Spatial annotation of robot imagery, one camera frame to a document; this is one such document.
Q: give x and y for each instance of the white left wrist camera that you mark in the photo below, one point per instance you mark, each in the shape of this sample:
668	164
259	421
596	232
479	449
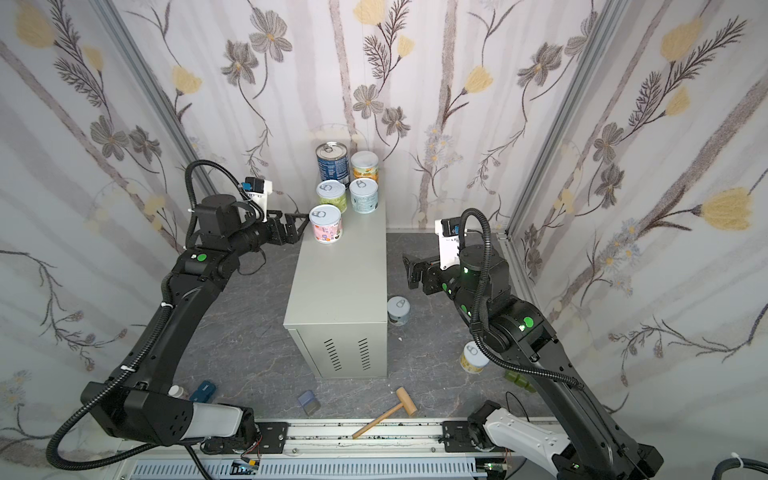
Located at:
258	190

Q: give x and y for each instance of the orange can with plastic lid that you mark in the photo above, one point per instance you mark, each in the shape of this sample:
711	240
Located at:
365	164

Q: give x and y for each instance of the green labelled white can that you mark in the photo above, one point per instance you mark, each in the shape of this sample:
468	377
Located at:
332	192

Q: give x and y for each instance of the small white bottle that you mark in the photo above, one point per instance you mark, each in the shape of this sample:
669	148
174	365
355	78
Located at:
176	391

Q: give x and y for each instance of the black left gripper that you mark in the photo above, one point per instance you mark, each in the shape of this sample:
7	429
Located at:
279	227

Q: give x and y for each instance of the pink labelled white can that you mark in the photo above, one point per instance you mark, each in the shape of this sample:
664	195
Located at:
326	221

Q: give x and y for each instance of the small grey blue block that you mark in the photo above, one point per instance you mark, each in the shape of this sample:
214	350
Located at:
309	402

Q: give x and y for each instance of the aluminium rail base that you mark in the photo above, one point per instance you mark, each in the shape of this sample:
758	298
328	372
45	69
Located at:
399	448

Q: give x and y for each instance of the yellow labelled white can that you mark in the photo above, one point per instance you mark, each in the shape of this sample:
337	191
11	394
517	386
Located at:
472	360

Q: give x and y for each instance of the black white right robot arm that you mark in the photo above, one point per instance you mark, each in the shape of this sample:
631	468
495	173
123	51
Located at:
515	335

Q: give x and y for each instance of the teal labelled white can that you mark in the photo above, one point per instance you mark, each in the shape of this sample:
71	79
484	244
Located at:
364	195

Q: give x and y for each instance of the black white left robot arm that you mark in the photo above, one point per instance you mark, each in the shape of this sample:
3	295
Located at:
134	402

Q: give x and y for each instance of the grey metal cabinet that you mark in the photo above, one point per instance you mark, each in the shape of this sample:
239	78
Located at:
337	314

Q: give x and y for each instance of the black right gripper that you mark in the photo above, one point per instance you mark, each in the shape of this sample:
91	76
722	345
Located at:
428	274

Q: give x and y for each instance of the blue toy car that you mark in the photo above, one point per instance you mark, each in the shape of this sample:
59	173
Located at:
204	392

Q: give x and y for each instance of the wooden mallet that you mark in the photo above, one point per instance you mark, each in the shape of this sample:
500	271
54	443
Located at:
405	403

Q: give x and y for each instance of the blue labelled tin can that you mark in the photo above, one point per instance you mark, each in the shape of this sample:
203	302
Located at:
332	159

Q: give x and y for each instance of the green toy block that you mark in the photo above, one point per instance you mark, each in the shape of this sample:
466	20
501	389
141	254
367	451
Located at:
519	380

